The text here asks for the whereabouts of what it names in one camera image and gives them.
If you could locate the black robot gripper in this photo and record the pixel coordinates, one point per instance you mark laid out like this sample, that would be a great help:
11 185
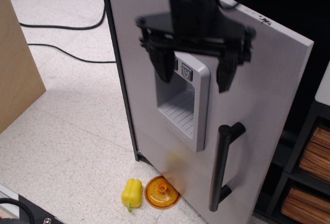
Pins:
196 26

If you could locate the grey toy fridge door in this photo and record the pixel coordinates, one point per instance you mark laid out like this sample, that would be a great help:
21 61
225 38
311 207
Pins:
206 105

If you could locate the dark grey fridge cabinet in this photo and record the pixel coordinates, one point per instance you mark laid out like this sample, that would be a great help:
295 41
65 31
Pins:
296 79

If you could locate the white countertop edge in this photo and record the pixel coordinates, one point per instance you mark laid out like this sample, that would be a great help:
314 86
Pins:
323 92

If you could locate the orange translucent plastic lid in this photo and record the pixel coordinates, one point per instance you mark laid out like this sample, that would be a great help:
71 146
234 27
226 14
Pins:
160 194

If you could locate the yellow toy bell pepper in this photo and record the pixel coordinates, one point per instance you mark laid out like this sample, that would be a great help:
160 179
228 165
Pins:
132 194

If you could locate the upper woven storage basket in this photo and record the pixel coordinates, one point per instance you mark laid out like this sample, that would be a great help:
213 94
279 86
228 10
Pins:
315 157

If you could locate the woven storage basket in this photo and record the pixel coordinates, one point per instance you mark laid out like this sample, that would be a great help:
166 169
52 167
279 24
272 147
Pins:
306 206
315 157

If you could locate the tan wooden board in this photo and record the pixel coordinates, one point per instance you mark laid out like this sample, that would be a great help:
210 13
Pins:
21 83

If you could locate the lower woven storage basket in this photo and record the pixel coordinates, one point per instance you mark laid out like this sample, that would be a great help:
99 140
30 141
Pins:
306 206

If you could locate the black fridge door handle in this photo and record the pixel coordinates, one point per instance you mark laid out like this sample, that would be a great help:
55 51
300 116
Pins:
226 136

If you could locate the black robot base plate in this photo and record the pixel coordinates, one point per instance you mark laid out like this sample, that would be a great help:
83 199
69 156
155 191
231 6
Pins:
17 209

